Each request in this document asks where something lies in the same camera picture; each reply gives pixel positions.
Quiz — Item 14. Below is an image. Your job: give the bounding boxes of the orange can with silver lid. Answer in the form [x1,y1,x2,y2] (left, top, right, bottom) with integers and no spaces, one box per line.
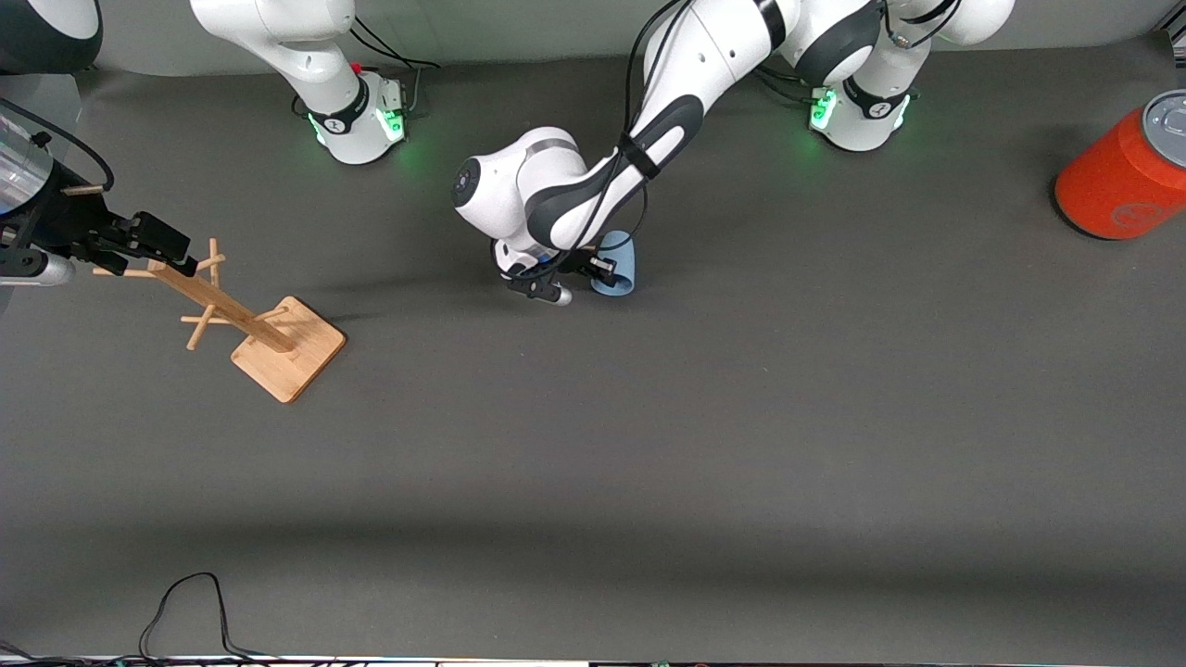
[1054,90,1186,242]

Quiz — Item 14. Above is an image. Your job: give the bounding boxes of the black cable on floor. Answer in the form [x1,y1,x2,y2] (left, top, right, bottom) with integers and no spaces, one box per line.
[139,573,279,663]

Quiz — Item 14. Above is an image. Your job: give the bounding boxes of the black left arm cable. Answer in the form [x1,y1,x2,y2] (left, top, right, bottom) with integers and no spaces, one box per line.
[533,0,696,279]

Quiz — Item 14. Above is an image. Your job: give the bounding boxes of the wooden mug tree stand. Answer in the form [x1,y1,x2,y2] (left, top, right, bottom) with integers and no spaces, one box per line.
[93,238,347,405]

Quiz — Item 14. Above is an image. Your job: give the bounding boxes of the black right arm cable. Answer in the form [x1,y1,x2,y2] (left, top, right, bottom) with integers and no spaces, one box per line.
[0,97,115,194]

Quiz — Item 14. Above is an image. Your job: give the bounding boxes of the black left base cables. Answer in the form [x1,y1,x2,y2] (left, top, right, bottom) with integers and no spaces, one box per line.
[755,69,818,107]

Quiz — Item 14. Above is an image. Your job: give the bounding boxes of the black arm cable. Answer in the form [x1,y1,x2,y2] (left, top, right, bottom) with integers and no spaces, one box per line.
[533,0,696,279]
[0,97,115,194]

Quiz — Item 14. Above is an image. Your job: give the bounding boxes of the light blue plastic cup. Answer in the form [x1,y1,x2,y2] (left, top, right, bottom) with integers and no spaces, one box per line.
[591,231,638,297]

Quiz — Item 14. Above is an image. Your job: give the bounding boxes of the black base cables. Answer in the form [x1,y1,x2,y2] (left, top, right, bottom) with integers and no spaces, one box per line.
[755,69,818,107]
[350,17,441,117]

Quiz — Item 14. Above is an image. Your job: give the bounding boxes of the black right base cables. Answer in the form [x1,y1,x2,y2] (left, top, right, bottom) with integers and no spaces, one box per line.
[350,17,441,117]

